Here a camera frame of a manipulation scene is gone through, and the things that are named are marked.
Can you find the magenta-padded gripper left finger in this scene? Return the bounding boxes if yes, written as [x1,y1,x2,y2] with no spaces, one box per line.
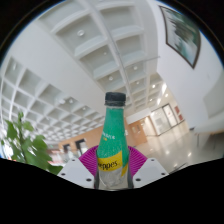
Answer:
[56,144,100,189]

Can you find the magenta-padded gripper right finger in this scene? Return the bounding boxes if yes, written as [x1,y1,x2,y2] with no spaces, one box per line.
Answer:
[127,145,170,189]

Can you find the green plastic drink bottle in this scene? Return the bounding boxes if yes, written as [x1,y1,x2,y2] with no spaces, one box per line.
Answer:
[95,91,131,190]

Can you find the green leafy potted plant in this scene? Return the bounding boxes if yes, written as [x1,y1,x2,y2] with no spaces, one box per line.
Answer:
[0,111,64,176]

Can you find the recessed ceiling lights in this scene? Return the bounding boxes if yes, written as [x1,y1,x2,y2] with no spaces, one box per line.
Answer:
[9,28,168,115]

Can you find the dark framed landscape picture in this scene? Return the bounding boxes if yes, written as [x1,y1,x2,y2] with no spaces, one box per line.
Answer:
[158,4,202,70]

